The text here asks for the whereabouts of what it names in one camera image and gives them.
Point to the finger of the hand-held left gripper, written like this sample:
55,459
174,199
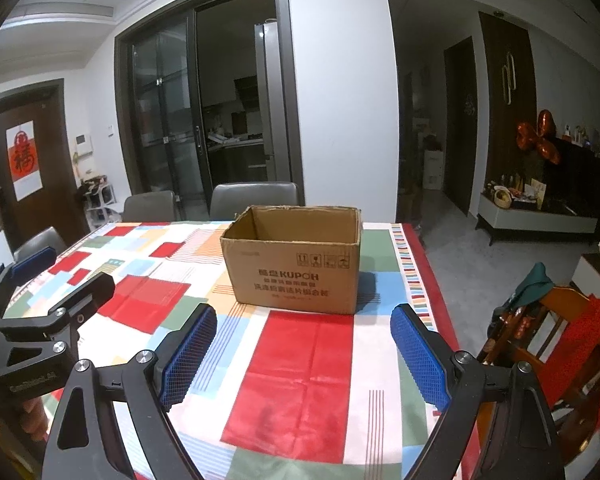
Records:
32,262
87,295

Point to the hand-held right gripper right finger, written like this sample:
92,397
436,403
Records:
420,357

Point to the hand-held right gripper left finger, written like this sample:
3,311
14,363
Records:
190,357

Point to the brown cardboard box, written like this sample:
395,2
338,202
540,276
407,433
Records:
290,280

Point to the person's left hand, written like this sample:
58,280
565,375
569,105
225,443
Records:
32,417

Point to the grey dining chair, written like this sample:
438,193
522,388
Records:
147,207
37,245
252,200

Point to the white shelf rack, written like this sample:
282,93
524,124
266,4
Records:
97,202

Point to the brown entrance door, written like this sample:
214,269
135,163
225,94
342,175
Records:
50,175

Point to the colourful patchwork tablecloth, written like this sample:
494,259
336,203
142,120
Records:
300,360

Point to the white intercom panel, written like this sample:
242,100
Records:
84,142

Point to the green cloth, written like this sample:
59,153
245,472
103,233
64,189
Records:
532,285

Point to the wooden chair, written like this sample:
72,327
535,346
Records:
565,305

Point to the red cloth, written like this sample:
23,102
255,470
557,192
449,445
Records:
582,350

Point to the woven basket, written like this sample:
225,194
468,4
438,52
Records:
501,198

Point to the white low sideboard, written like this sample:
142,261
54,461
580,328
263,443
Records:
535,220

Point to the white carton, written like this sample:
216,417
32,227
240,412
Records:
432,170

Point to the kitchen counter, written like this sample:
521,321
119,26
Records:
235,160

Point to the glass sliding door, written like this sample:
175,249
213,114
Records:
172,110

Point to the dark room door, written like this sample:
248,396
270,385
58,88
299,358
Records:
462,125

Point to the orange foil balloons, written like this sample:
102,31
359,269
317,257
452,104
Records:
535,137

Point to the grey refrigerator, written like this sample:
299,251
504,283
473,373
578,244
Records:
272,110

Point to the red and white wall poster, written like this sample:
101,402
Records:
24,160

